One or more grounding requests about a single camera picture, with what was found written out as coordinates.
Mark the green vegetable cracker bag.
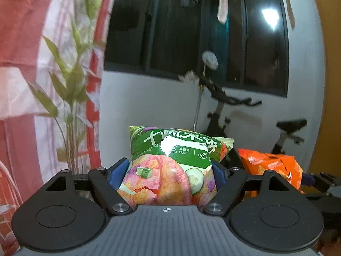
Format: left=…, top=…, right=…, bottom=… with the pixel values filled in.
left=117, top=126, right=234, bottom=208

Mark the wooden door panel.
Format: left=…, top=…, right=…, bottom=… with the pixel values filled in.
left=309, top=0, right=340, bottom=176

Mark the red printed curtain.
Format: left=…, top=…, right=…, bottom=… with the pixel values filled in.
left=1, top=0, right=114, bottom=255

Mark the black exercise bike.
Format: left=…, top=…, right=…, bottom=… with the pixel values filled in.
left=206, top=75, right=314, bottom=170

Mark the white cloth on bike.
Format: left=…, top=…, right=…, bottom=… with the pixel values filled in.
left=202, top=50, right=218, bottom=71

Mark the dark window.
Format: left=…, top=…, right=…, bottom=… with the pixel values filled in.
left=105, top=0, right=289, bottom=97

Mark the orange snack bag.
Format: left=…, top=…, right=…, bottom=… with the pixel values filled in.
left=238, top=148, right=304, bottom=194

